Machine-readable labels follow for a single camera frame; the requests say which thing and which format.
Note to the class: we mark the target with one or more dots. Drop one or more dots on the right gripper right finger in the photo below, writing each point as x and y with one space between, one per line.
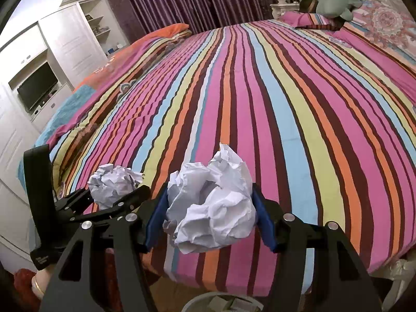
340 281

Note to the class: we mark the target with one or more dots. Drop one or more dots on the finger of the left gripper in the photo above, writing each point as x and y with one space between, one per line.
74 204
125 205

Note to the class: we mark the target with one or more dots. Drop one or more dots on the white paper ball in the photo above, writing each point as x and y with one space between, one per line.
110 183

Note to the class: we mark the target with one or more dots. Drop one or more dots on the white trash bin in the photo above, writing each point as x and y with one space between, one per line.
219 301

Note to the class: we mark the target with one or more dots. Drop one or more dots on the person's left hand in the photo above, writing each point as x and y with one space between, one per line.
41 280

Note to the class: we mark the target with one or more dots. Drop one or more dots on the folded orange striped quilt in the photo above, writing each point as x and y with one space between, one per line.
144 109

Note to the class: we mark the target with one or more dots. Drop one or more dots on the black television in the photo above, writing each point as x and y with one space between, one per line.
36 86

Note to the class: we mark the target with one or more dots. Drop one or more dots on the white wardrobe cabinet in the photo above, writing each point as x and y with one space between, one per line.
74 40

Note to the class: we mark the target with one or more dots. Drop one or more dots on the striped colourful bed cover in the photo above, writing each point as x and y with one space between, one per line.
347 133

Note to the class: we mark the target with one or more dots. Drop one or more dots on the purple curtain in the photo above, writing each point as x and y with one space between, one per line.
138 18

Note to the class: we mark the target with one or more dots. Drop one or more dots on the white nightstand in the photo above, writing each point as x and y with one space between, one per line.
279 9

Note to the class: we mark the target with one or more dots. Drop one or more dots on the small striped pillow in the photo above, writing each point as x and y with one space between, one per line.
310 21

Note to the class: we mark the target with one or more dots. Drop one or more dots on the floral patterned pillow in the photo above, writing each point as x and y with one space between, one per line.
387 36

